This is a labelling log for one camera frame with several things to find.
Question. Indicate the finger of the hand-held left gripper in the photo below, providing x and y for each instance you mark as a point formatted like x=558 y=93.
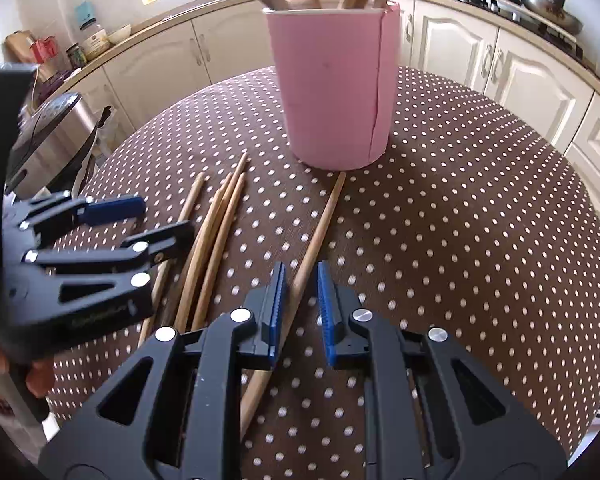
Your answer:
x=112 y=210
x=165 y=240

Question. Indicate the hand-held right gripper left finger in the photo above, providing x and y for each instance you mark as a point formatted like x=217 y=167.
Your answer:
x=275 y=310

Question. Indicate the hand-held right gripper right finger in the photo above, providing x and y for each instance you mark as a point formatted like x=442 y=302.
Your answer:
x=327 y=310

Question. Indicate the pink cup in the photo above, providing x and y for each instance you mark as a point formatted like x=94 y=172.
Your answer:
x=330 y=90

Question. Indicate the person's left hand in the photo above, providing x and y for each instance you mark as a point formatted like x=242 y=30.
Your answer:
x=41 y=379

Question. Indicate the grey rice cooker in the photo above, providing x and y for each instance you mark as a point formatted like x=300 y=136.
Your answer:
x=55 y=130

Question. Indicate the wooden cutting board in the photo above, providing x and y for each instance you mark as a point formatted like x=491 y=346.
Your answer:
x=17 y=42

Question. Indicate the small dark jar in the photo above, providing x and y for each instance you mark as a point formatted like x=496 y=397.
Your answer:
x=75 y=55

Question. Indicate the large labelled jar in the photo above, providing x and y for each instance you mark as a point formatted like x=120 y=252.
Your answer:
x=94 y=37

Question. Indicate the brown polka-dot tablecloth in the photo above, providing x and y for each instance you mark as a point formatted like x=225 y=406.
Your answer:
x=455 y=210

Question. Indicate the light blue box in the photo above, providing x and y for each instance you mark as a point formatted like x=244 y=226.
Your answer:
x=85 y=10

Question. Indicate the white bowl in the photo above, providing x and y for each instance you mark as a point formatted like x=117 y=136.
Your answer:
x=120 y=34

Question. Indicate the steel wok with lid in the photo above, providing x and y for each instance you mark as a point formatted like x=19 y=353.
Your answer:
x=550 y=10

